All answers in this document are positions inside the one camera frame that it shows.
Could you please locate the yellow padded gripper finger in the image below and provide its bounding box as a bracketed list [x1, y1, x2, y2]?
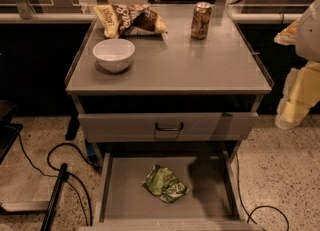
[275, 62, 320, 130]
[274, 20, 300, 46]

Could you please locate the grey top drawer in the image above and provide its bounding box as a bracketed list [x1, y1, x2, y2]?
[78, 112, 258, 142]

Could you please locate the black top drawer handle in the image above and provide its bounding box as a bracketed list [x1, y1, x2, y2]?
[155, 122, 184, 132]

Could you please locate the open grey middle drawer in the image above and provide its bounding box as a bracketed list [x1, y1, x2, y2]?
[79, 152, 262, 231]

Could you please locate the black cable on floor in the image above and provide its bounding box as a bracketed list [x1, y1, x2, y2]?
[4, 124, 103, 227]
[235, 153, 290, 231]

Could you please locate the black bar on floor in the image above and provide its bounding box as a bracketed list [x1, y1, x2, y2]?
[40, 163, 68, 231]

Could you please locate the gold soda can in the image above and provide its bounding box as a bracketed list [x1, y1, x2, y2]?
[191, 2, 212, 39]

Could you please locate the brown sea salt chip bag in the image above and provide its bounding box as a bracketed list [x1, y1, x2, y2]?
[94, 4, 168, 39]

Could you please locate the black cable on right floor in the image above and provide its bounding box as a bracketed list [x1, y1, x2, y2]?
[235, 153, 290, 231]

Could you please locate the grey drawer cabinet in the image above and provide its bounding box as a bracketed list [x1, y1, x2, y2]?
[66, 5, 273, 155]

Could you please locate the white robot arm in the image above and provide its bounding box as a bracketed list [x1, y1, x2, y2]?
[274, 0, 320, 130]

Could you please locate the black cable on left floor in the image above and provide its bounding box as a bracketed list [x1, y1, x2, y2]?
[4, 124, 103, 227]

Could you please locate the white ceramic bowl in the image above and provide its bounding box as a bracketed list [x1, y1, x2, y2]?
[93, 39, 135, 73]

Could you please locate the green jalapeno chip bag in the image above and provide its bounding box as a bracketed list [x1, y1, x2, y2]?
[142, 165, 189, 203]

